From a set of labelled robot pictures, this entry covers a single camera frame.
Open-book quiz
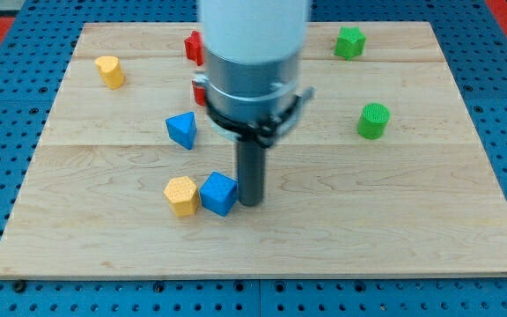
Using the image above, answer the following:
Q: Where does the yellow heart-shaped block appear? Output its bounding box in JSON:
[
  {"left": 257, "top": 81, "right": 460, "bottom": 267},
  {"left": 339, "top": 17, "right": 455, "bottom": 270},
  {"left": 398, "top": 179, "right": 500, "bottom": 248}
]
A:
[{"left": 94, "top": 55, "right": 125, "bottom": 90}]

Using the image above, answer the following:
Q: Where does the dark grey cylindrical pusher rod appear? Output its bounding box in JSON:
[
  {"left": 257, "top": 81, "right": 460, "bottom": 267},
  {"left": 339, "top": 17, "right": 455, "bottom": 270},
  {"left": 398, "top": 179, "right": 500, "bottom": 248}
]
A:
[{"left": 236, "top": 141, "right": 266, "bottom": 207}]

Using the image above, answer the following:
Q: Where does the red star-shaped block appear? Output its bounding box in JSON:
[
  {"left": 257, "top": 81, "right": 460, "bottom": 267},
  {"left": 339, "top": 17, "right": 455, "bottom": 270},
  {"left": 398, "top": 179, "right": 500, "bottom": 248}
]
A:
[{"left": 184, "top": 30, "right": 204, "bottom": 66}]

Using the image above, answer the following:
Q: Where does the light wooden board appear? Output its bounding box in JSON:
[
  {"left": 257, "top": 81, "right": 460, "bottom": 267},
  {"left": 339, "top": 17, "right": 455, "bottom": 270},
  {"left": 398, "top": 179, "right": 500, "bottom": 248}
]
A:
[{"left": 0, "top": 22, "right": 507, "bottom": 280}]

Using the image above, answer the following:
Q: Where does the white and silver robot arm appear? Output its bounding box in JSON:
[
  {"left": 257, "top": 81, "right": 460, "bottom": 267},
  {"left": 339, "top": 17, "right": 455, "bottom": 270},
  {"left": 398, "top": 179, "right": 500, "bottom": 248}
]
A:
[{"left": 196, "top": 0, "right": 313, "bottom": 148}]

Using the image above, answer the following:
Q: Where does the green cylinder block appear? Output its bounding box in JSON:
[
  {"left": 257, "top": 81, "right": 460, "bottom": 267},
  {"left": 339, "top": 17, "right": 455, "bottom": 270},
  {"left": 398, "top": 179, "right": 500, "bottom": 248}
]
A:
[{"left": 356, "top": 103, "right": 391, "bottom": 140}]

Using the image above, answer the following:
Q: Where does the blue cube block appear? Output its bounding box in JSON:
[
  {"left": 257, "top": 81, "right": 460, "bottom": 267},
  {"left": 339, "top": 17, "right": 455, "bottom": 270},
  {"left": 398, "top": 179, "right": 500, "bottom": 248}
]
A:
[{"left": 199, "top": 171, "right": 238, "bottom": 217}]

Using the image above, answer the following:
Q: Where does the blue triangular block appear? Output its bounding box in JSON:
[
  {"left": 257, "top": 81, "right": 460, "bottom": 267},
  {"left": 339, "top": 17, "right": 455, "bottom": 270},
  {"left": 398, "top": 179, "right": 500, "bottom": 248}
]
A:
[{"left": 165, "top": 112, "right": 197, "bottom": 150}]

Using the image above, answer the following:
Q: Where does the green star-shaped block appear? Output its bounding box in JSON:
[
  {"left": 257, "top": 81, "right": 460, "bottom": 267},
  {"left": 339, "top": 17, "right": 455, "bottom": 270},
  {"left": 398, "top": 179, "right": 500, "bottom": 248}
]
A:
[{"left": 334, "top": 26, "right": 366, "bottom": 60}]

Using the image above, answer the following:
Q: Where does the small red block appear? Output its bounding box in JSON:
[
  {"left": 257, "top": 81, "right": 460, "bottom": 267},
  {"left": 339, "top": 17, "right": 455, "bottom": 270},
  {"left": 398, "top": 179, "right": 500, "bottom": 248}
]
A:
[{"left": 192, "top": 80, "right": 206, "bottom": 107}]

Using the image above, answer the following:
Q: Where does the yellow hexagonal block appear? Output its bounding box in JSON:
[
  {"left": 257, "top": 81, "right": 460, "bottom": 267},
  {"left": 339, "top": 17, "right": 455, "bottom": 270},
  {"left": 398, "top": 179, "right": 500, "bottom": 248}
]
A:
[{"left": 163, "top": 176, "right": 200, "bottom": 217}]

